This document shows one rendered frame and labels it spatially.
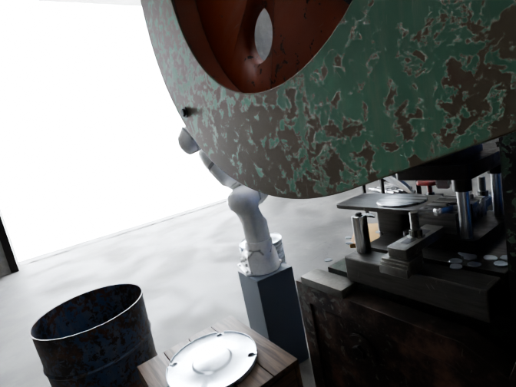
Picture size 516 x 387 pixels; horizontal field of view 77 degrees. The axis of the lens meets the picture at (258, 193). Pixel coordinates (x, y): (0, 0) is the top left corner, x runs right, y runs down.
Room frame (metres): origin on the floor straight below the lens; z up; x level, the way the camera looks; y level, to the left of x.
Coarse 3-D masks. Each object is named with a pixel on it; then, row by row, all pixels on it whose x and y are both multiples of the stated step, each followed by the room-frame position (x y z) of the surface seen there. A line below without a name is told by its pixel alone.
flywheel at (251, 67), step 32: (192, 0) 0.75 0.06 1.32; (224, 0) 0.66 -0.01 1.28; (256, 0) 0.59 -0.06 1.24; (288, 0) 0.52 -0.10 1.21; (320, 0) 0.47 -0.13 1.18; (192, 32) 0.74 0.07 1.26; (224, 32) 0.68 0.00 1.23; (288, 32) 0.53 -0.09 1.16; (320, 32) 0.48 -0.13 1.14; (224, 64) 0.70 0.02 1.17; (256, 64) 0.61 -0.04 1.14; (288, 64) 0.54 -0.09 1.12
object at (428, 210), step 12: (432, 204) 0.76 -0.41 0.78; (444, 204) 0.74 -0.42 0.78; (456, 204) 0.74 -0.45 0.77; (480, 204) 0.72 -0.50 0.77; (420, 216) 0.72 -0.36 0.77; (432, 216) 0.70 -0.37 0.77; (444, 216) 0.68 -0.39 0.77; (456, 216) 0.66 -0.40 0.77; (480, 216) 0.72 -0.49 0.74; (444, 228) 0.68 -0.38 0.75; (456, 228) 0.66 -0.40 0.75
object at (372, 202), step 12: (336, 204) 0.94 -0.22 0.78; (348, 204) 0.91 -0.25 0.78; (360, 204) 0.89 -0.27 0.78; (372, 204) 0.86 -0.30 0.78; (384, 204) 0.82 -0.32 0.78; (396, 204) 0.80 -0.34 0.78; (408, 204) 0.78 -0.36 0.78; (420, 204) 0.77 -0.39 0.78; (384, 216) 0.83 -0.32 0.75; (396, 216) 0.80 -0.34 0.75; (408, 216) 0.81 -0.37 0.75; (384, 228) 0.83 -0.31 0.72; (396, 228) 0.80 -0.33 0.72
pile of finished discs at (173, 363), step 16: (208, 336) 1.08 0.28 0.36; (224, 336) 1.06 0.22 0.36; (240, 336) 1.04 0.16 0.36; (192, 352) 1.00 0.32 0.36; (208, 352) 0.98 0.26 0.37; (224, 352) 0.96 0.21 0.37; (240, 352) 0.95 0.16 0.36; (256, 352) 0.94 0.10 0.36; (176, 368) 0.94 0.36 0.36; (192, 368) 0.92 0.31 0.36; (208, 368) 0.90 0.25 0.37; (224, 368) 0.89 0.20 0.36; (240, 368) 0.88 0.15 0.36; (176, 384) 0.87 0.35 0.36; (192, 384) 0.85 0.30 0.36; (208, 384) 0.84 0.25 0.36; (224, 384) 0.83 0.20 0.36
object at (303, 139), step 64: (384, 0) 0.32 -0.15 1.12; (448, 0) 0.27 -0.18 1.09; (512, 0) 0.24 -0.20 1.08; (192, 64) 0.66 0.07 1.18; (320, 64) 0.39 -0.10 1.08; (384, 64) 0.33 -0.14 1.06; (448, 64) 0.28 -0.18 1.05; (512, 64) 0.24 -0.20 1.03; (192, 128) 0.71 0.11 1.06; (256, 128) 0.52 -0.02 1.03; (320, 128) 0.41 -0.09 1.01; (384, 128) 0.33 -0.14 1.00; (448, 128) 0.28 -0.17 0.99; (512, 128) 0.24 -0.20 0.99; (320, 192) 0.42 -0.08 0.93
